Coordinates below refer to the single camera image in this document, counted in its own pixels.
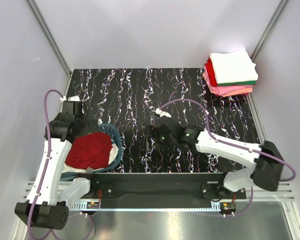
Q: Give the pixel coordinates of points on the white slotted cable duct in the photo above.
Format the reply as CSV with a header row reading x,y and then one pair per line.
x,y
107,206

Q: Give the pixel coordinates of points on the blue plastic basket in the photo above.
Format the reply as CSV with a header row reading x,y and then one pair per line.
x,y
113,132

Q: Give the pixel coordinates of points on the folded salmon t shirt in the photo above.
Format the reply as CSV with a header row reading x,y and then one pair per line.
x,y
227,91

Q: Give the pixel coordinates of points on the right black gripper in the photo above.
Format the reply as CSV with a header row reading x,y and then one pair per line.
x,y
151,132

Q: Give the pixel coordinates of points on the right aluminium corner post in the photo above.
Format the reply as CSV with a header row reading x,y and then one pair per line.
x,y
269,28

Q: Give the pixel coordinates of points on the dark red t shirt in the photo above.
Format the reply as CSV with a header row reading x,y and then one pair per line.
x,y
90,151

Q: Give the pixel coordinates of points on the white t shirt in basket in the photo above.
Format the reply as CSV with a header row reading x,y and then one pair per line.
x,y
112,157

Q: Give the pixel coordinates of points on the folded pink t shirt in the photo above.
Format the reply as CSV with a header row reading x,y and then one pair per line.
x,y
206,78

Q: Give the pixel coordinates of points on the folded green t shirt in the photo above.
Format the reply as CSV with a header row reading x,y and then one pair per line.
x,y
236,83

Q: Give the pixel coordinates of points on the folded white t shirt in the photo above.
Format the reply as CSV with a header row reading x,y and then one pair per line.
x,y
234,67

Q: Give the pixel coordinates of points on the aluminium corner post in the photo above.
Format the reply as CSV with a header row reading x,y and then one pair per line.
x,y
269,28
48,35

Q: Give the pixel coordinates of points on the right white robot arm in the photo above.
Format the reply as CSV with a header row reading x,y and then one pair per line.
x,y
263,164

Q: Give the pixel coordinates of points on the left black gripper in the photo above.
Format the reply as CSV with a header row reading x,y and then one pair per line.
x,y
91,126

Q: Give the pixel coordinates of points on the left aluminium corner post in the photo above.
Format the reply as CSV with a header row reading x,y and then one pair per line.
x,y
48,35

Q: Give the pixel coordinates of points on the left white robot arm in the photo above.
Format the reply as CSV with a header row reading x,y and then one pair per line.
x,y
45,207

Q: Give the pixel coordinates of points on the folded red t shirt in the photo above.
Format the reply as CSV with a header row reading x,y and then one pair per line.
x,y
211,73

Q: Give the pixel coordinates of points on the black marbled table mat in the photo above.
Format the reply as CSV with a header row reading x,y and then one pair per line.
x,y
127,99

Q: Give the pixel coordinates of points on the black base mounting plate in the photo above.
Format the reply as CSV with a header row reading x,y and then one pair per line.
x,y
198,185

